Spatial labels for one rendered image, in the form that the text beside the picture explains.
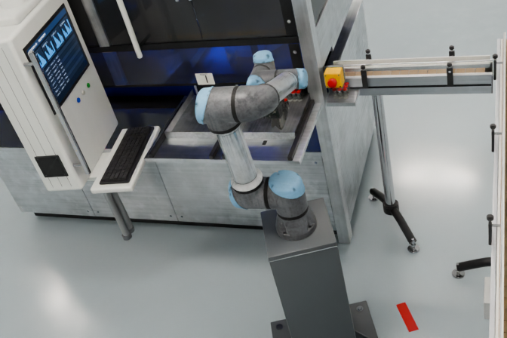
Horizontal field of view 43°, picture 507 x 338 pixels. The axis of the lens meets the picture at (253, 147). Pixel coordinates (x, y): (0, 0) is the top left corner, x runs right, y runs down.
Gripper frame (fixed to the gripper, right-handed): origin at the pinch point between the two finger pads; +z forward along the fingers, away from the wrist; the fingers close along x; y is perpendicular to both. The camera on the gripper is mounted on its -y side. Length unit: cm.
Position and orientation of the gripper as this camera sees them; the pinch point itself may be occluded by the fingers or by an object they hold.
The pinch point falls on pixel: (281, 125)
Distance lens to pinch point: 265.6
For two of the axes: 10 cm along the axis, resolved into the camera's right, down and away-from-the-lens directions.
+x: 9.3, 0.1, -3.6
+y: -2.9, 6.2, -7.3
